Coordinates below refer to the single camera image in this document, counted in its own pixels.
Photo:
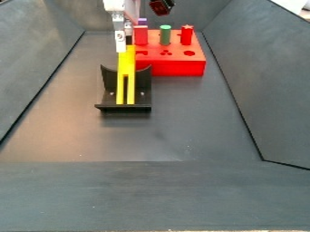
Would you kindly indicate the red fixture board with holes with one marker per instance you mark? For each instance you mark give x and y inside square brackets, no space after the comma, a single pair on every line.
[174,59]

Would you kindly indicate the red star peg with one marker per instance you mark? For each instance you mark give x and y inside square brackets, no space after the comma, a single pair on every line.
[186,34]

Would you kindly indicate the black curved regrasp stand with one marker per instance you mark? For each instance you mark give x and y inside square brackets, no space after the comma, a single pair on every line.
[137,97]

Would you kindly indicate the green cylinder peg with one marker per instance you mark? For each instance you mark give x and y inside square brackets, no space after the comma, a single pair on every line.
[165,34]

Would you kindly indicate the purple rectangular block peg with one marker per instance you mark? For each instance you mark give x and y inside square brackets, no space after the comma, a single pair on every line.
[142,21]

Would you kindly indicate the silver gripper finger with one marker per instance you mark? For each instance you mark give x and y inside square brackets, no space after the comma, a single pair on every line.
[120,33]
[129,32]

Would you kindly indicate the yellow square-circle fork object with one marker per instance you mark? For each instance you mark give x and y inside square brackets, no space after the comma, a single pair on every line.
[126,83]

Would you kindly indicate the pink-red rectangular block peg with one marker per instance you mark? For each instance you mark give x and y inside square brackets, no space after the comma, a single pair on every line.
[141,35]

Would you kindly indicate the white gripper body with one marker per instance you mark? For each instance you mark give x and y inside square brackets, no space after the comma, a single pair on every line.
[124,10]

